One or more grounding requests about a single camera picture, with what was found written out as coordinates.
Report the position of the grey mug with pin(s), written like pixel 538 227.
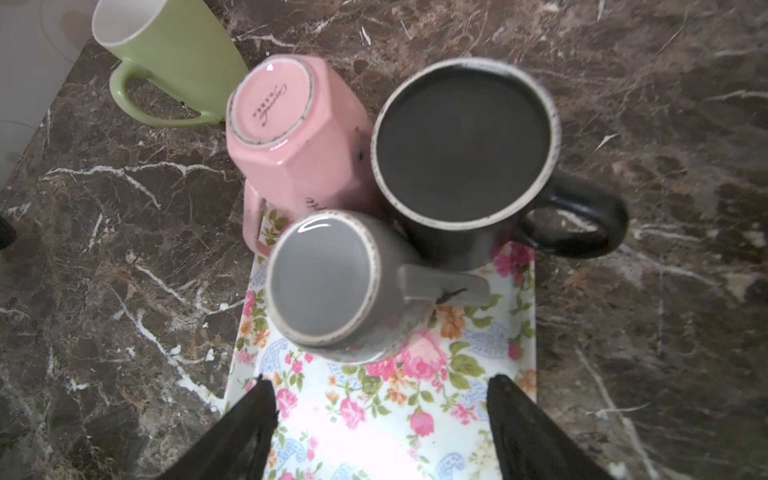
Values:
pixel 350 289

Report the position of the black mug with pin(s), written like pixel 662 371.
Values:
pixel 466 152

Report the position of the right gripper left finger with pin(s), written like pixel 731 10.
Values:
pixel 238 445

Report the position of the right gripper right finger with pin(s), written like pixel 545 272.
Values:
pixel 528 444

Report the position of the floral serving tray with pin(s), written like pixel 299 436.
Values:
pixel 419 415

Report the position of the pink mug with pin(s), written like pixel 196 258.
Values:
pixel 301 138

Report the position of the light green mug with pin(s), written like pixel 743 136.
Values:
pixel 178 46

